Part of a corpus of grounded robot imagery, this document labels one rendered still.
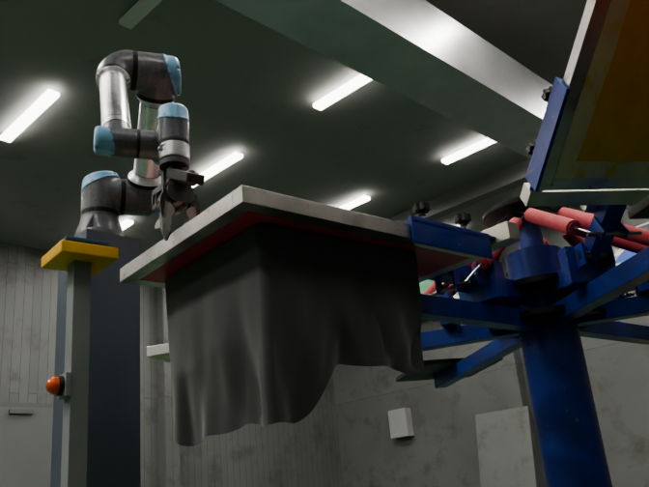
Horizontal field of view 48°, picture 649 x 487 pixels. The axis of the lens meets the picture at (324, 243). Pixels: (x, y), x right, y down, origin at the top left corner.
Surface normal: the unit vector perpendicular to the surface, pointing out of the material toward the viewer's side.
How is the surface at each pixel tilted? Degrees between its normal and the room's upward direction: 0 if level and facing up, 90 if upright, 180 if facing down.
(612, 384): 90
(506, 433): 82
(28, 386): 90
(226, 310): 91
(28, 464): 90
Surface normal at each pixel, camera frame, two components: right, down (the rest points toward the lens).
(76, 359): 0.63, -0.32
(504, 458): -0.72, -0.31
